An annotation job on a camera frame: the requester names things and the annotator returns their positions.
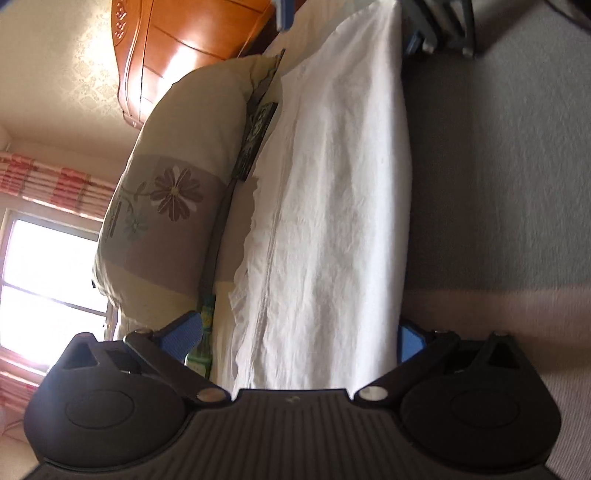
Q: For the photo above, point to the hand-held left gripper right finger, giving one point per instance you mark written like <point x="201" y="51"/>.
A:
<point x="411" y="344"/>

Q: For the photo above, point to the wooden headboard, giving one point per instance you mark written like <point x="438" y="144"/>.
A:
<point x="184" y="37"/>

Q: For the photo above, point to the floral pillow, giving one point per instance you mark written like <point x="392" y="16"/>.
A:
<point x="184" y="161"/>

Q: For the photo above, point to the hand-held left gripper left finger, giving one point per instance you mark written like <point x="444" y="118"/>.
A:
<point x="182" y="337"/>

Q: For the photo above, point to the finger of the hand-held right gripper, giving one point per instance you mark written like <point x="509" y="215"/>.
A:
<point x="414" y="42"/>
<point x="285" y="13"/>

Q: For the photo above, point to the white printed T-shirt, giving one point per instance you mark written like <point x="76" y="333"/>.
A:
<point x="332" y="184"/>

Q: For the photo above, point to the green glass bottle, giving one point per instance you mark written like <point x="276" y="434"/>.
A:
<point x="203" y="332"/>

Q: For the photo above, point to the phone with cartoon case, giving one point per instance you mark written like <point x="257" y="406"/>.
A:
<point x="256" y="138"/>

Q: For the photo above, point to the window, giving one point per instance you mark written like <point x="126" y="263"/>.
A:
<point x="41" y="277"/>

